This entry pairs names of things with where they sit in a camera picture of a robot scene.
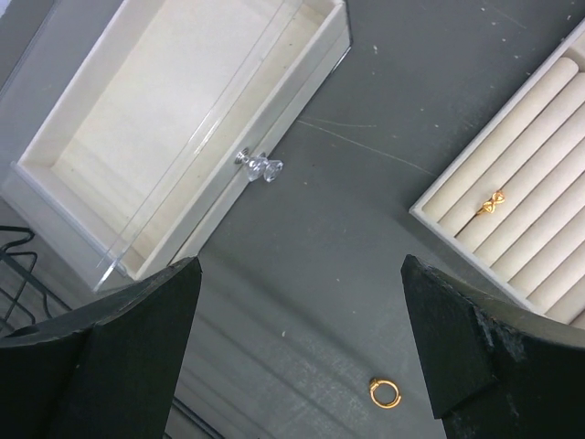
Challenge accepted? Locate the beige velvet jewelry tray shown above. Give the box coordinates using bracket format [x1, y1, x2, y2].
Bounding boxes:
[410, 26, 584, 327]

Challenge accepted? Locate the black wire dish rack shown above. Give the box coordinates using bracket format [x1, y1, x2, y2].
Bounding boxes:
[1, 225, 72, 337]

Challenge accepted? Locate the clear acrylic jewelry box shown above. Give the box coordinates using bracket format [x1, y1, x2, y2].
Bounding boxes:
[1, 1, 351, 291]

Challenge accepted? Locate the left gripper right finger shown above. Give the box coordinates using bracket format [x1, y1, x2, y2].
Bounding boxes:
[400, 255, 584, 438]

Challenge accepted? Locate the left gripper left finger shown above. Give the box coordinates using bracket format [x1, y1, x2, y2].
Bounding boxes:
[1, 257, 202, 438]

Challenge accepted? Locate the gold bow ring in tray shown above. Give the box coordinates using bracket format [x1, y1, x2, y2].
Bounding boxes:
[475, 188, 507, 219]

